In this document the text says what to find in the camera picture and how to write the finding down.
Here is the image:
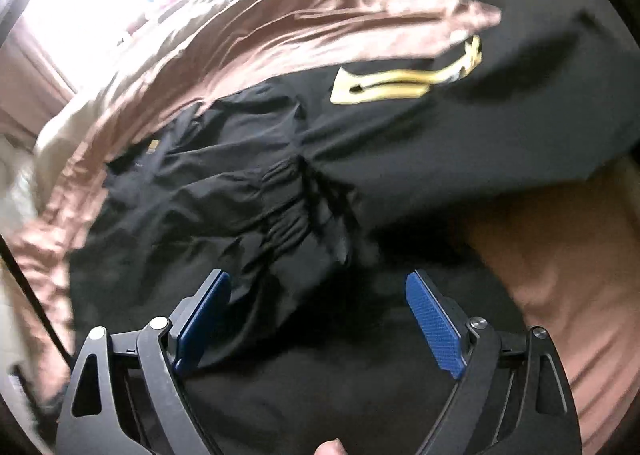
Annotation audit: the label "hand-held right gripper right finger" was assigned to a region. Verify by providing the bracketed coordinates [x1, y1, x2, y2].
[405, 270, 583, 455]

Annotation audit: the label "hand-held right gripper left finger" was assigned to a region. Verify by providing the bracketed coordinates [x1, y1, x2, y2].
[54, 269, 232, 455]

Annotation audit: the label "black pants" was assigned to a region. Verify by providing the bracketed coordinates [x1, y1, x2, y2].
[102, 85, 363, 371]

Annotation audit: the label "pink bed sheet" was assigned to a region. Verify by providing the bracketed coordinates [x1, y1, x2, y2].
[0, 0, 640, 455]

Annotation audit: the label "black T-shirt with gold print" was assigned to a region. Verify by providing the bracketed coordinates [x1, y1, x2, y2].
[67, 0, 638, 455]

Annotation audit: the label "pale crumpled blanket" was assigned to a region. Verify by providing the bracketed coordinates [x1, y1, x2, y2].
[0, 110, 76, 236]

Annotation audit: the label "black cable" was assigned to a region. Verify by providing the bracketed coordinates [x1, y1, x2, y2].
[0, 237, 73, 376]

